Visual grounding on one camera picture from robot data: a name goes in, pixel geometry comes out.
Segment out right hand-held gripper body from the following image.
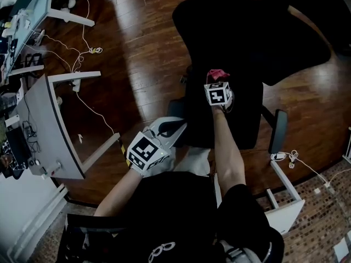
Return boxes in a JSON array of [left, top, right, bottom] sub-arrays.
[[203, 81, 236, 113]]

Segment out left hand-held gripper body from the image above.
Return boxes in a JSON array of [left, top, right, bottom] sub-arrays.
[[126, 124, 173, 177]]

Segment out pink cloth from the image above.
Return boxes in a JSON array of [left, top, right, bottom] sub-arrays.
[[206, 68, 230, 84]]

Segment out person's right forearm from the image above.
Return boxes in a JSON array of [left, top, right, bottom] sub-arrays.
[[212, 105, 247, 202]]

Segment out person's left forearm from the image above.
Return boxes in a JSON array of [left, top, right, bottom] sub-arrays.
[[94, 168, 144, 218]]

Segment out person's left hand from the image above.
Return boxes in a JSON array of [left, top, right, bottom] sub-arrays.
[[144, 148, 177, 178]]

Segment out black chair armrest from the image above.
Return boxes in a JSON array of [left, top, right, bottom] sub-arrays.
[[268, 109, 288, 155], [167, 98, 190, 125]]

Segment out person's grey trousers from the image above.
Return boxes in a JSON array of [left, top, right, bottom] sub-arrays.
[[175, 146, 212, 176]]

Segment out black chair seat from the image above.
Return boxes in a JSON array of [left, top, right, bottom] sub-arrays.
[[185, 64, 264, 150]]

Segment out person's black shirt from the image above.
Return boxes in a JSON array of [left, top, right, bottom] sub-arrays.
[[94, 171, 285, 263]]

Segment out grey curved desk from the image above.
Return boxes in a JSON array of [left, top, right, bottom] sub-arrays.
[[15, 71, 122, 181]]

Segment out black monitor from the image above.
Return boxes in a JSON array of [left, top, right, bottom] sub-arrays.
[[5, 126, 33, 170]]

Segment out grey sling bag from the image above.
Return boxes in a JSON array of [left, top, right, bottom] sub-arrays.
[[216, 239, 265, 263]]

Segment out white desk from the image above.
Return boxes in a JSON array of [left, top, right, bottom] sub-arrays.
[[265, 159, 306, 234]]

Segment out light blue desk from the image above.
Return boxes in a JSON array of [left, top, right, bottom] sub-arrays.
[[0, 0, 96, 78]]

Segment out yellow-black striped cable cover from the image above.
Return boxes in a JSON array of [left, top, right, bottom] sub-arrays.
[[119, 138, 132, 170]]

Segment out long white power cable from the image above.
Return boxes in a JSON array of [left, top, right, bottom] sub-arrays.
[[76, 90, 116, 135]]

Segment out coiled white cable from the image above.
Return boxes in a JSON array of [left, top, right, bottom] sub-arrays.
[[285, 149, 337, 194]]

